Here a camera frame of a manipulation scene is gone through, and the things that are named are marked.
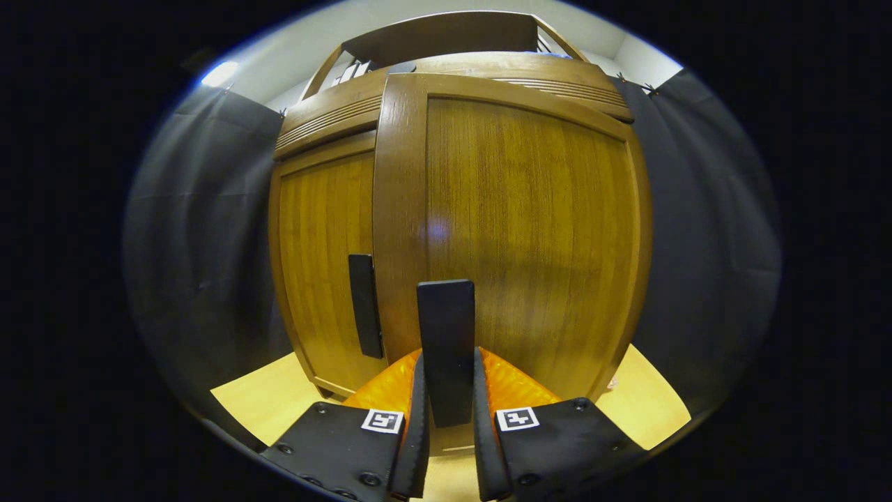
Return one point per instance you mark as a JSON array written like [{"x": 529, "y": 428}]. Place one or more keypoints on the black backdrop cloth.
[{"x": 195, "y": 244}]

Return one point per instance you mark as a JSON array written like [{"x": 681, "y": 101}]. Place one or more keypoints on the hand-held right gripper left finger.
[{"x": 411, "y": 432}]

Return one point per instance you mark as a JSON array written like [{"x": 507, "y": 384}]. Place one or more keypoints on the wooden ribbed drawer front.
[{"x": 327, "y": 115}]

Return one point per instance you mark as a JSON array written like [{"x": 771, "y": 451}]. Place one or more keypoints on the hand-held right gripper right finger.
[{"x": 488, "y": 439}]

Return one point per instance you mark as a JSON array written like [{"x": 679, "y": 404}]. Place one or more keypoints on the wooden cabinet door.
[
  {"x": 320, "y": 244},
  {"x": 543, "y": 230}
]

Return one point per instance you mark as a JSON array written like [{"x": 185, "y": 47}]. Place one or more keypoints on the ceiling light panel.
[{"x": 220, "y": 73}]

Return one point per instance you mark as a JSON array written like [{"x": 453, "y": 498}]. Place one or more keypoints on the wooden double-door shoe cabinet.
[{"x": 446, "y": 33}]

